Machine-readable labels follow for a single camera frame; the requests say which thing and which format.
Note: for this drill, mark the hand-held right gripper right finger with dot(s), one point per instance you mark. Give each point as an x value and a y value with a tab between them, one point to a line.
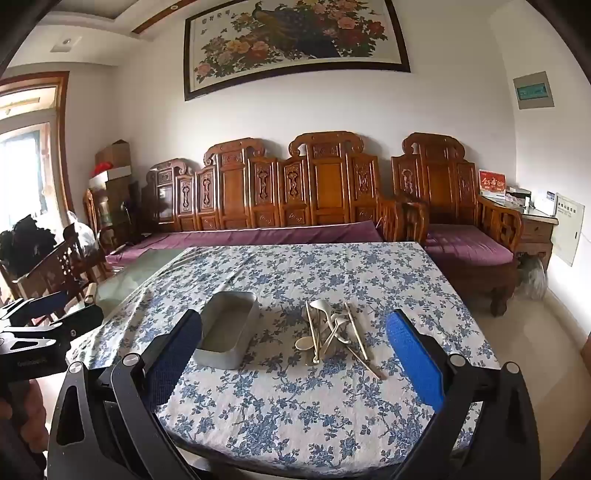
413	364

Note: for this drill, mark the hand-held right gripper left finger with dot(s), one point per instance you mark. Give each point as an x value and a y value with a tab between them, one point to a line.
171	364

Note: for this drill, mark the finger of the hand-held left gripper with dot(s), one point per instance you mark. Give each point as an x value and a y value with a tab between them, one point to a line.
78	321
46	302

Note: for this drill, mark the rectangular metal tin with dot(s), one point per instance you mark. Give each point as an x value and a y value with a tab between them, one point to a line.
221	344

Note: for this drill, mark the metal spoon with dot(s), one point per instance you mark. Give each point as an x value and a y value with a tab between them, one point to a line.
340	322

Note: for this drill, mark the large white plastic spoon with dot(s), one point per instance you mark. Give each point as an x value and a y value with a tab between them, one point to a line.
318	305

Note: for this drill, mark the wooden dining chair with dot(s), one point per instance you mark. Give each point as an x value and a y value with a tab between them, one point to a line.
60	267

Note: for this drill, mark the cream chopstick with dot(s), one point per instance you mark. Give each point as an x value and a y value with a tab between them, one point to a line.
356	331
312	332
369	367

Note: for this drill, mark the black bag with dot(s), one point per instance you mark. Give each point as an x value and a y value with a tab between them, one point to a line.
27	235

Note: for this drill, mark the white plastic bag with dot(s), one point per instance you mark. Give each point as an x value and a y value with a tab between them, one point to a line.
83	233

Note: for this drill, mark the small cream spoon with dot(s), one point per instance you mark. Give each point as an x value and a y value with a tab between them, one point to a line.
304	344

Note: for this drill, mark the blue floral tablecloth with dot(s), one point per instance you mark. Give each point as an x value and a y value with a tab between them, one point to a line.
277	415

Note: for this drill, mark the purple armchair cushion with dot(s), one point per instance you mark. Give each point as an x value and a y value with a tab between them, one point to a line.
466	244

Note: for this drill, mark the white cardboard box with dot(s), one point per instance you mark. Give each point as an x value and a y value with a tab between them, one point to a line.
111	177

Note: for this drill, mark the translucent plastic bag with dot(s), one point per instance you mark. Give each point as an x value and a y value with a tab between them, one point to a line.
533	277

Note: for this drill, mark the purple sofa cushion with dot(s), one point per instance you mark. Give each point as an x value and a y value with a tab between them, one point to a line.
258	237

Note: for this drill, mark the brown cardboard box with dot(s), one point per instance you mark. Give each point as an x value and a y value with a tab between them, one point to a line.
114	154

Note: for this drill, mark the wooden side table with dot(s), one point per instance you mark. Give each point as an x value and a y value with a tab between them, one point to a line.
535	230

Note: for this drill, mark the carved wooden armchair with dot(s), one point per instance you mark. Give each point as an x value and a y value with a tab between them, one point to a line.
438	180

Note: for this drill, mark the carved wooden sofa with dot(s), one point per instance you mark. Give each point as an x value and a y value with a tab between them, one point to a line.
328	184

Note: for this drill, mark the red card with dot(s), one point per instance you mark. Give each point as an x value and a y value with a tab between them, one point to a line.
492	181

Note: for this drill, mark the white electrical panel door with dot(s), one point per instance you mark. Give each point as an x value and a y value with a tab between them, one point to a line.
568	228

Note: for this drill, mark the white ceiling fixture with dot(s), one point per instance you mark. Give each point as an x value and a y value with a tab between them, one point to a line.
65	43

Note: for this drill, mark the framed floral painting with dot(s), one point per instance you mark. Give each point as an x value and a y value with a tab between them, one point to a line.
295	41

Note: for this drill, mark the wooden door frame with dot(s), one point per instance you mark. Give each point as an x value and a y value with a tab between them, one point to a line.
62	138

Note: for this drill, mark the grey wall panel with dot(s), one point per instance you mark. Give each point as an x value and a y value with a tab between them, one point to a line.
533	90

